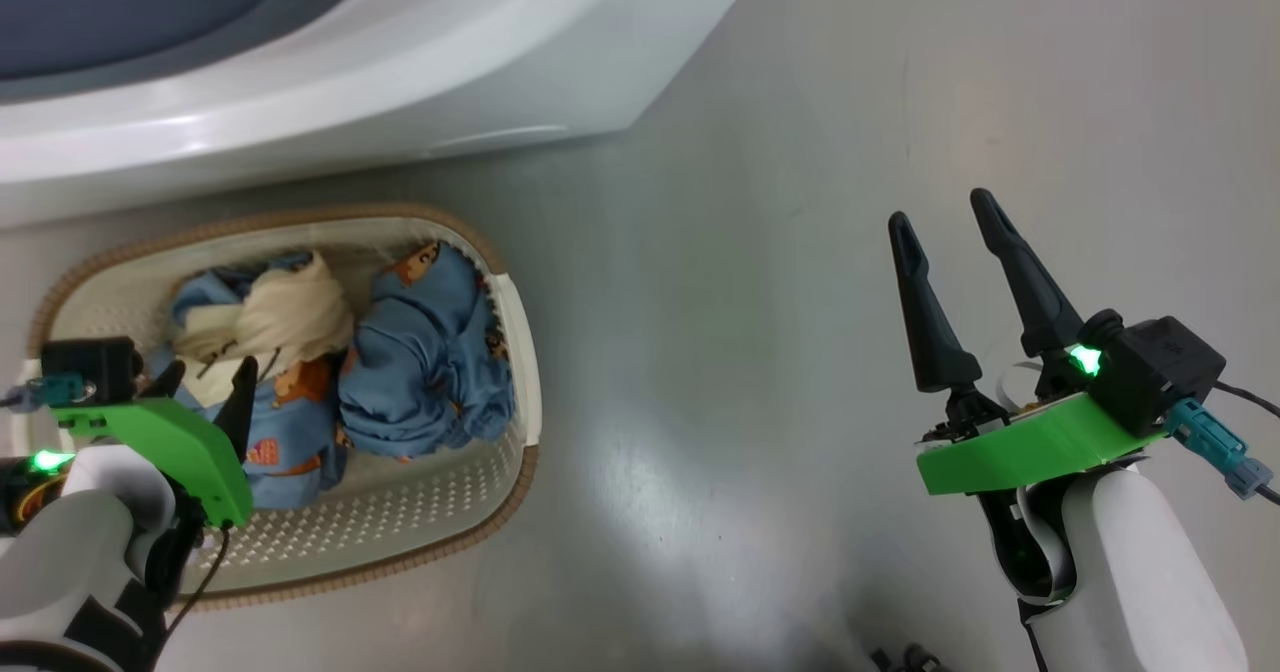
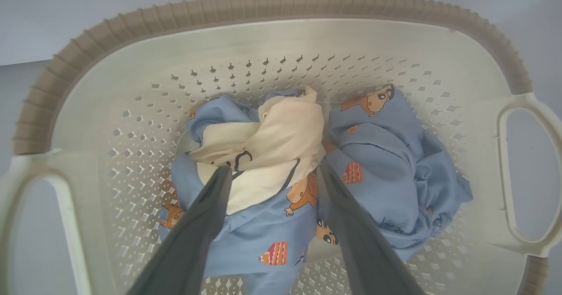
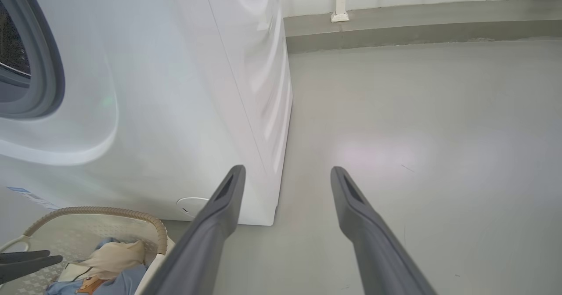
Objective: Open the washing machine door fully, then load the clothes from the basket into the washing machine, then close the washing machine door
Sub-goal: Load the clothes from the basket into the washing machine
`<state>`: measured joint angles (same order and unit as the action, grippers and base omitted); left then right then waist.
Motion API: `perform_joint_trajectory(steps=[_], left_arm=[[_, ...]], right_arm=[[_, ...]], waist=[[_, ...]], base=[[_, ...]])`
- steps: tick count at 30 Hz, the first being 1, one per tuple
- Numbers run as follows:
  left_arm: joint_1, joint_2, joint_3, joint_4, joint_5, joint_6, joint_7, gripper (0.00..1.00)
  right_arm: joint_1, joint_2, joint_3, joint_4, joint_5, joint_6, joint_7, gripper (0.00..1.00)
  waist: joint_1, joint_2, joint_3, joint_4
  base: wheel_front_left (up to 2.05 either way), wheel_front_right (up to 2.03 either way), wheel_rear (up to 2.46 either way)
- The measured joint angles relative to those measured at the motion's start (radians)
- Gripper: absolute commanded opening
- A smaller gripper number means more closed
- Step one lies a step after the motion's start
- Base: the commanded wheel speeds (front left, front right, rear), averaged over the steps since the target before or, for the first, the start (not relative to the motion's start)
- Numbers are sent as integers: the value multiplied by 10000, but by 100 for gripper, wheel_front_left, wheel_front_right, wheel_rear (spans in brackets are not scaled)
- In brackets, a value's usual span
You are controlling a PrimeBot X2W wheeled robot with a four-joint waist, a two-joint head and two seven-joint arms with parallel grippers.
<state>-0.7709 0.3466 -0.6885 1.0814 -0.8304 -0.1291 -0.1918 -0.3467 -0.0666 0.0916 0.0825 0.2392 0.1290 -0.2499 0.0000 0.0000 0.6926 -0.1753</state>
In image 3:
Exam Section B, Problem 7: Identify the round white filter cover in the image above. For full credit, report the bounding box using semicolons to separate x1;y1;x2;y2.
177;197;211;219

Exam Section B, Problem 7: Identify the white metal railing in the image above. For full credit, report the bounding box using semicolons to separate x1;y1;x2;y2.
279;0;396;23

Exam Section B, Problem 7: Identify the cream perforated laundry basket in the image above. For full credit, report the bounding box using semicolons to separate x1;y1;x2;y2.
0;206;176;295

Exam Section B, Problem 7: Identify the blue garment with orange patches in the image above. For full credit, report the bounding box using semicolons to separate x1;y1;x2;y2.
45;238;148;295

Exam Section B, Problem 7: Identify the beige garment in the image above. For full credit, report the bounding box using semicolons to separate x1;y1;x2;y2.
59;241;147;282

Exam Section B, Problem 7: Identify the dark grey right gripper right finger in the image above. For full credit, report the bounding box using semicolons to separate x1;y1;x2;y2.
330;166;436;295

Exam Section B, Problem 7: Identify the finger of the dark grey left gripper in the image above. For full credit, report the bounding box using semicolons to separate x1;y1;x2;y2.
0;255;64;285
0;250;51;264

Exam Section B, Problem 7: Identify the grey rubber door gasket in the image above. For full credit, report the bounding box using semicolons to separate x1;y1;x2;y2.
0;0;66;119

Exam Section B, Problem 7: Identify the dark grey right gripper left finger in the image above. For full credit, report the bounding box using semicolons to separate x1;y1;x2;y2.
140;165;246;295

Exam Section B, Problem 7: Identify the white front-load washing machine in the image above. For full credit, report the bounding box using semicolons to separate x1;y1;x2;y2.
0;0;293;227

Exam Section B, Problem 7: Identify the blue energy label sticker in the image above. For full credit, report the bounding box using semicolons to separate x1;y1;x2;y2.
7;187;60;211

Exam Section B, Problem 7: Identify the perforated steel washer drum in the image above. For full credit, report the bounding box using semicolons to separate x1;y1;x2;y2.
0;1;32;103

